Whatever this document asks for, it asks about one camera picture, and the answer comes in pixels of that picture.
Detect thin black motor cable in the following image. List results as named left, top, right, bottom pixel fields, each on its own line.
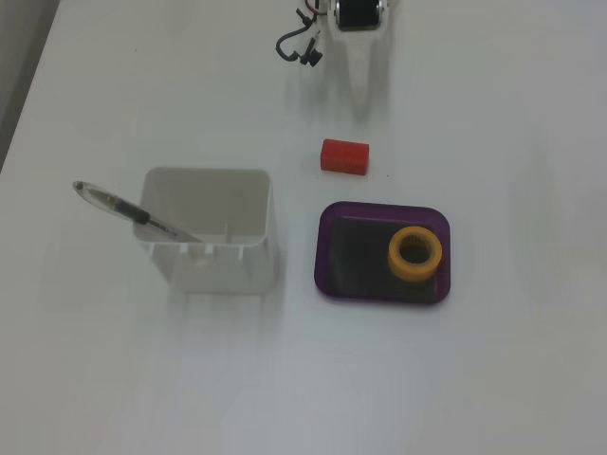
left=275, top=8, right=318, bottom=63

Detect black cable plug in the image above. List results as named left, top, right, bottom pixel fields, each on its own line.
left=299, top=36, right=324, bottom=69

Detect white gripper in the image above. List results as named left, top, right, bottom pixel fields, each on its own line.
left=325, top=0, right=397, bottom=122

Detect clear black ballpoint pen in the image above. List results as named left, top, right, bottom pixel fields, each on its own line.
left=71, top=179, right=207, bottom=245

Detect purple metal tray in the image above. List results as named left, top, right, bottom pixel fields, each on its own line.
left=313, top=200, right=453, bottom=307

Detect white plastic box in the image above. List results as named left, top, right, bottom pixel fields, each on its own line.
left=132, top=166, right=279, bottom=297

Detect red cube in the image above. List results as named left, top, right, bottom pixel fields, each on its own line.
left=320, top=137, right=371, bottom=177

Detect yellow masking tape roll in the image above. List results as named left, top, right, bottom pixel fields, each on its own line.
left=388, top=225, right=444, bottom=284

